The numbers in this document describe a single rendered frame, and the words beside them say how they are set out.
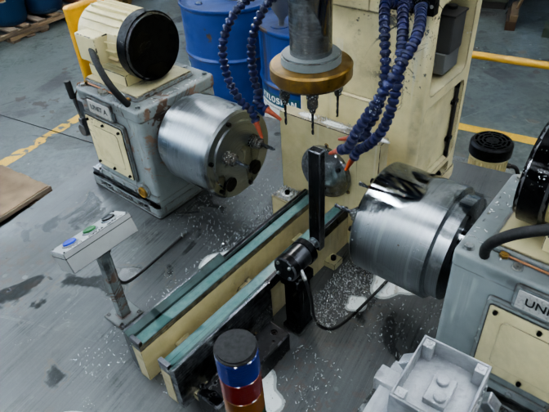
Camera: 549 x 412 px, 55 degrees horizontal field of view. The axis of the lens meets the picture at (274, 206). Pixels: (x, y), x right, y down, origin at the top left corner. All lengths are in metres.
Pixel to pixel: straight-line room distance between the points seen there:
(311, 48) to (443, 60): 0.40
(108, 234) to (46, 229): 0.55
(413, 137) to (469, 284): 0.47
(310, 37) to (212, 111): 0.38
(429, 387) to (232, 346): 0.28
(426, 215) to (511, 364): 0.30
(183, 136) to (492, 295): 0.82
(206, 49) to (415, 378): 2.56
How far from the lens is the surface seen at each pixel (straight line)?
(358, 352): 1.23
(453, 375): 0.84
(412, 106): 1.29
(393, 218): 1.05
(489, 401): 0.86
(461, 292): 1.02
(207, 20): 3.05
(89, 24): 1.59
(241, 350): 0.72
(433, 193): 1.06
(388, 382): 0.86
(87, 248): 1.17
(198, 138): 1.33
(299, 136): 1.37
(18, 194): 3.17
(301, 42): 1.10
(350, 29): 1.32
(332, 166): 1.33
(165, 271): 1.44
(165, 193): 1.58
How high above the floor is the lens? 1.80
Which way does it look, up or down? 39 degrees down
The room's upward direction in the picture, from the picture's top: 4 degrees counter-clockwise
